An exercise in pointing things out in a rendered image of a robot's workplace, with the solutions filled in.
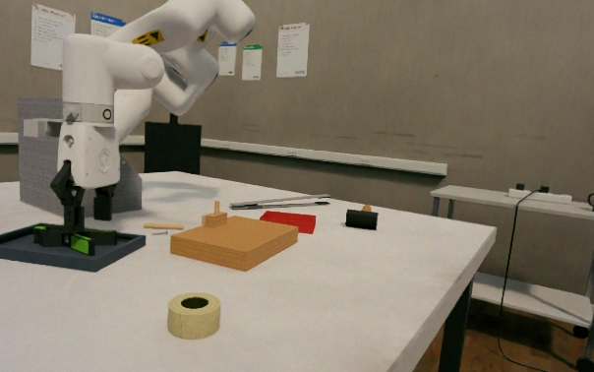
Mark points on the dark green mallet with tan wooden handle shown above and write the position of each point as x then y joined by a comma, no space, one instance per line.
363,219

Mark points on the brown wooden board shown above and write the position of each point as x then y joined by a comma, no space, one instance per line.
241,244

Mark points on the red shallow tray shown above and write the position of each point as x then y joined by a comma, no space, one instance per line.
306,223

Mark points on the small wooden block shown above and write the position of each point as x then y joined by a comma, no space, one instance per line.
213,220

